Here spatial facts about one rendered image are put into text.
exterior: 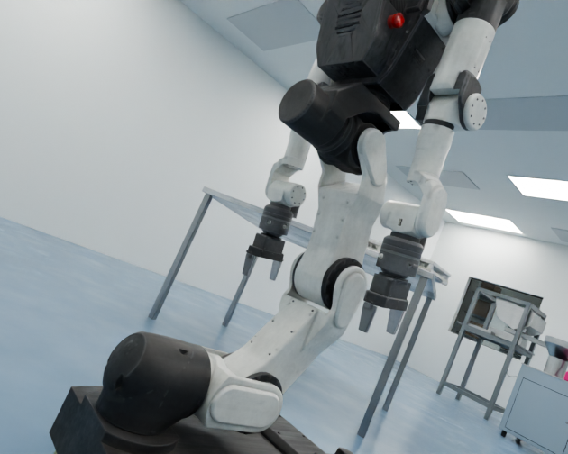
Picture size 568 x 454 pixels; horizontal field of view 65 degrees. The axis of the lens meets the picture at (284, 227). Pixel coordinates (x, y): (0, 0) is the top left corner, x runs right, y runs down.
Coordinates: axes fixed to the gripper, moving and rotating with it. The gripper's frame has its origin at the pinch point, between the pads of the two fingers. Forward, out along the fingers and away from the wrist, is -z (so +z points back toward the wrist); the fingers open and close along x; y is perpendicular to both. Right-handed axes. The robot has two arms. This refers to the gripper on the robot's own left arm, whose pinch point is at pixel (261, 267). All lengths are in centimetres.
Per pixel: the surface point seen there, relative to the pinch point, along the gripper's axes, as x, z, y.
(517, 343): 507, -40, 91
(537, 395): 423, -74, 33
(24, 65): -8, 89, 397
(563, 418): 420, -82, 7
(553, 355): 454, -33, 38
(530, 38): 234, 199, 54
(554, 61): 263, 194, 44
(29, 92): 2, 66, 396
